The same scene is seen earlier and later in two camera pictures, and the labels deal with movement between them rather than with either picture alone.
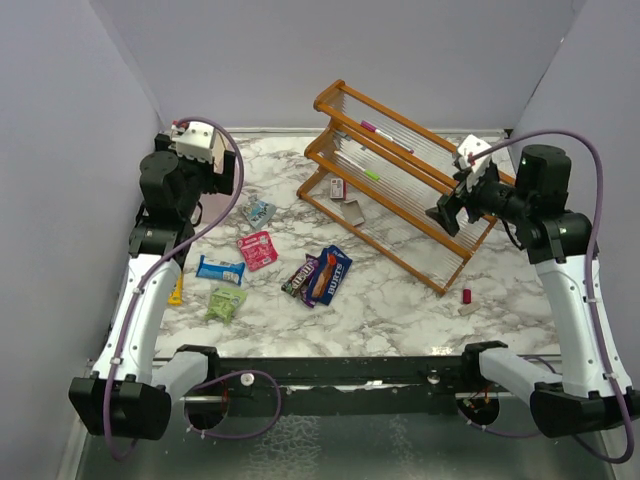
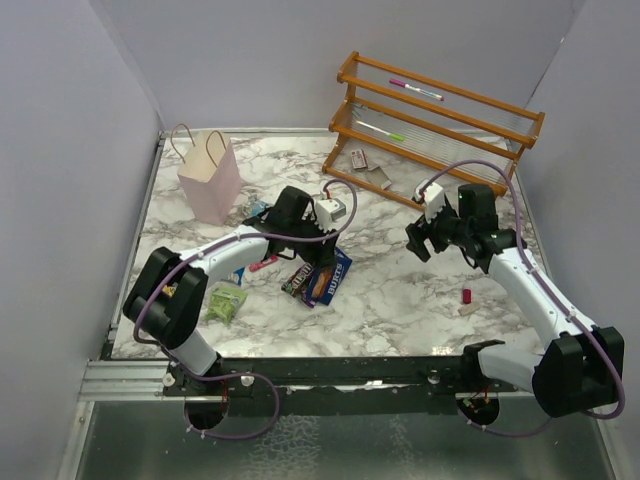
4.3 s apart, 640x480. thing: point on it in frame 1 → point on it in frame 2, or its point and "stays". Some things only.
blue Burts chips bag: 330,275 stays
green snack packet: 223,304 stays
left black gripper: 219,182 → 322,254
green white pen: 365,171 → 396,137
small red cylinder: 467,296 stays
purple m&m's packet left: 301,276 stays
